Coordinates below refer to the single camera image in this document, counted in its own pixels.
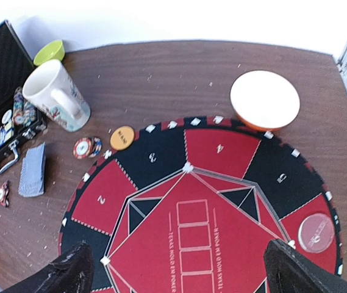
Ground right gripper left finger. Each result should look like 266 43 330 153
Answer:
4 241 95 293

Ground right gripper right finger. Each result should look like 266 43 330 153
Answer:
263 239 347 293

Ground clear red round button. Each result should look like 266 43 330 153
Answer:
298 213 335 253

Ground blue playing card deck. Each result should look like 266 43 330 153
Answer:
18 143 46 198

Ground stack of poker chips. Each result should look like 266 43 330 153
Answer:
73 137 102 159

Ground orange big blind button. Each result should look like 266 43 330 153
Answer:
110 126 135 151

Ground red triangular chip holder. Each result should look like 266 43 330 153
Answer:
0 181 9 208

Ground round red black poker mat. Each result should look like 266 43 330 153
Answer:
59 116 343 292

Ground small card decks in case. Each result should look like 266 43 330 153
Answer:
0 121 14 147

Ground left poker chip row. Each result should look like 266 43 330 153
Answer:
12 87 24 126

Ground poker chip row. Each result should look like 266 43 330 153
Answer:
23 100 37 127
12 87 24 126

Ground right poker chip row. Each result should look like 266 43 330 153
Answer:
23 100 37 127

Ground black poker chip case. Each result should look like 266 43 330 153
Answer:
0 20 47 174

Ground white dealer button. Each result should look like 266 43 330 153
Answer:
1 109 13 125

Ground white orange bowl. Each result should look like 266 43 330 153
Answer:
230 70 301 131

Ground white floral ceramic mug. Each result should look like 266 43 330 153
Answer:
22 59 91 132

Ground green plastic bowl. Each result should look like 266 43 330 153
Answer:
33 40 65 67

